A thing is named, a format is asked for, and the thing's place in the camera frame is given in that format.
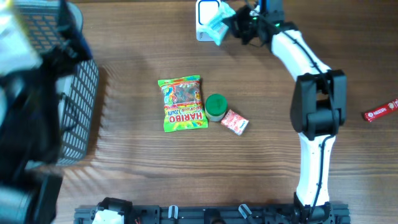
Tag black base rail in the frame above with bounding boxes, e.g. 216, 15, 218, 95
73, 204, 351, 224

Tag light blue tissue pack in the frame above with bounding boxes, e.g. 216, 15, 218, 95
199, 2, 236, 46

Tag small red snack box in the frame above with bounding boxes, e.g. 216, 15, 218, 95
221, 110, 249, 136

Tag grey plastic shopping basket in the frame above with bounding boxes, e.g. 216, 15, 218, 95
14, 1, 100, 166

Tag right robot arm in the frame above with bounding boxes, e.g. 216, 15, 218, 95
228, 1, 351, 224

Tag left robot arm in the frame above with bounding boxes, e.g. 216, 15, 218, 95
1, 1, 92, 223

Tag white barcode scanner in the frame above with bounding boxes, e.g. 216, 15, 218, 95
195, 0, 221, 42

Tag red Nescafe coffee stick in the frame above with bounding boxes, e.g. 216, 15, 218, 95
364, 98, 397, 122

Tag Haribo gummy candy bag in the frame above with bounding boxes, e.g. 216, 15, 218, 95
158, 75, 208, 133

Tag green lid jar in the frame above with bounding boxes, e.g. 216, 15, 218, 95
205, 94, 228, 122

